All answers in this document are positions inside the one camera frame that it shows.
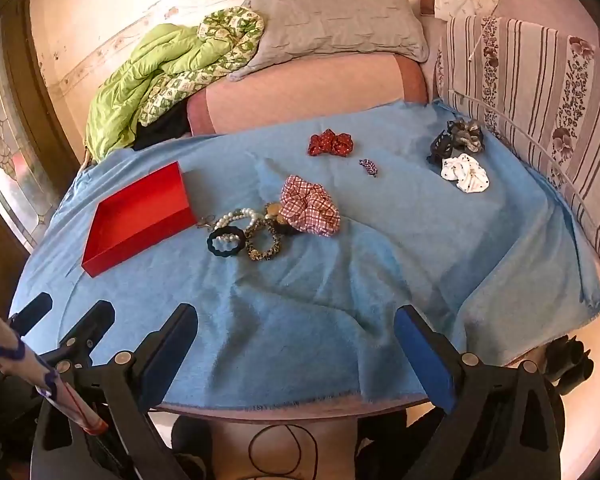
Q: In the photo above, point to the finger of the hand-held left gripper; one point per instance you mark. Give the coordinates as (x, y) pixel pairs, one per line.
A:
(94, 325)
(32, 312)

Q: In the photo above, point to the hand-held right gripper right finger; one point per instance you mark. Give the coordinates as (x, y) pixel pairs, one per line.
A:
(422, 360)

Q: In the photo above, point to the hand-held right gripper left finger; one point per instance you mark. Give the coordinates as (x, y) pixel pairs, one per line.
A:
(177, 345)

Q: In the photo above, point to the black satin scrunchie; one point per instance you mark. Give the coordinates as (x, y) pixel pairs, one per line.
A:
(214, 245)

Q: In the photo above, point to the red shallow box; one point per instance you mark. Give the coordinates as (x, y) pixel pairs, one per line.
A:
(140, 215)

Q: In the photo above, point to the leopard print scrunchie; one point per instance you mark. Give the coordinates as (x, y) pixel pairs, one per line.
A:
(262, 252)

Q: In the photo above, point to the gold round pendant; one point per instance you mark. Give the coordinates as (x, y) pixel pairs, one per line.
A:
(273, 209)

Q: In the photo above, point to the red plaid scrunchie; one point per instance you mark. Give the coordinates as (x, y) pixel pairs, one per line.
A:
(310, 207)

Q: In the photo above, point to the white stick with blue print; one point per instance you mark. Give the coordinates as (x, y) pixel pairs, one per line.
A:
(30, 365)

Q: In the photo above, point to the blue cloth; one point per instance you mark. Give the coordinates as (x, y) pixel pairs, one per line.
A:
(330, 285)

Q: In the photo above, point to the stained glass door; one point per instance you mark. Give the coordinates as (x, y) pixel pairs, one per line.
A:
(10, 160)

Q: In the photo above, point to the dark red braided clip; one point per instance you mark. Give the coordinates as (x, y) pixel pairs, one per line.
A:
(368, 166)

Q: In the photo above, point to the black cloth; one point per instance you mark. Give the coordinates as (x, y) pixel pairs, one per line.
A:
(162, 127)

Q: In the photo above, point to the black claw hair clip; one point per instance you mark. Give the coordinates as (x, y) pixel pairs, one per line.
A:
(441, 147)

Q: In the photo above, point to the grey scrunchie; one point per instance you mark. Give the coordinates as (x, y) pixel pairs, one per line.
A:
(467, 135)

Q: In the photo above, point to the red dotted scrunchie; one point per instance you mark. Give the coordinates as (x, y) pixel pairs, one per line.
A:
(330, 144)

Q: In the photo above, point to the green comforter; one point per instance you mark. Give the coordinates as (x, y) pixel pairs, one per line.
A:
(145, 85)

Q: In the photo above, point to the striped floral cushion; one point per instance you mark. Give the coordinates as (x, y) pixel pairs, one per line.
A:
(540, 110)

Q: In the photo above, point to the pink sofa cushion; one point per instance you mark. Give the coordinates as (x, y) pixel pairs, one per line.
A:
(305, 95)

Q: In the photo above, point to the grey pillow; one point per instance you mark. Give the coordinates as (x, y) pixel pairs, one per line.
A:
(330, 20)

